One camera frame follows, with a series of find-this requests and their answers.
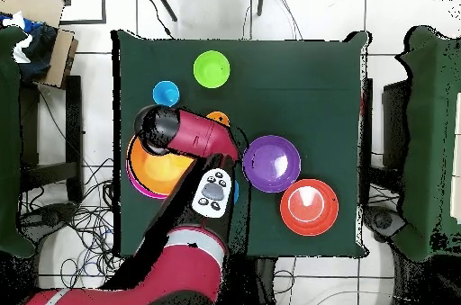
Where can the orange plastic cup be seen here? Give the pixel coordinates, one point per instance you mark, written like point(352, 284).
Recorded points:
point(219, 117)

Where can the large orange plastic bowl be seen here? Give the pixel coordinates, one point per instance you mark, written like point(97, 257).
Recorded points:
point(158, 172)

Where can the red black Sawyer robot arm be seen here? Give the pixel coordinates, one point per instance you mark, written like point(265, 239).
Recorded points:
point(198, 136)

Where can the small blue plastic bowl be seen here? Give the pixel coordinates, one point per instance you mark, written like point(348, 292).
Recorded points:
point(236, 191)

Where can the purple plastic bowl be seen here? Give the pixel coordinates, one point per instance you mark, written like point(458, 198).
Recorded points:
point(272, 164)

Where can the small green plastic bowl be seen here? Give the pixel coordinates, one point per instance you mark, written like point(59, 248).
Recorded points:
point(211, 69)

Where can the blue plastic cup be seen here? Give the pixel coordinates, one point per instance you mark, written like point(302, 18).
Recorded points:
point(166, 93)

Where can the red plastic bowl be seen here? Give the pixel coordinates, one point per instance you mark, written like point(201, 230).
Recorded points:
point(309, 207)

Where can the dark green table cloth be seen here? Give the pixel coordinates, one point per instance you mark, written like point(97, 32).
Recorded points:
point(306, 85)

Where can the large pink plastic bowl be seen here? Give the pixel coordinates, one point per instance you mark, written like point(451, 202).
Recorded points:
point(138, 190)

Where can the black wooden stool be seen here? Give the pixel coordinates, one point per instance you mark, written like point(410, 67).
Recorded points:
point(74, 121)

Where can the green cloth covered table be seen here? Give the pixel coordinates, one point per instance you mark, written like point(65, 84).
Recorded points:
point(9, 139)
point(432, 139)

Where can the blue and white clothes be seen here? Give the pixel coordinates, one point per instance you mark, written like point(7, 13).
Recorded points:
point(36, 53)

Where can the brown cardboard box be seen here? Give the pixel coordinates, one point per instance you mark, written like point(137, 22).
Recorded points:
point(36, 6)

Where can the black metal frame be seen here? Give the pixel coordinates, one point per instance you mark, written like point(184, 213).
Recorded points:
point(103, 2)

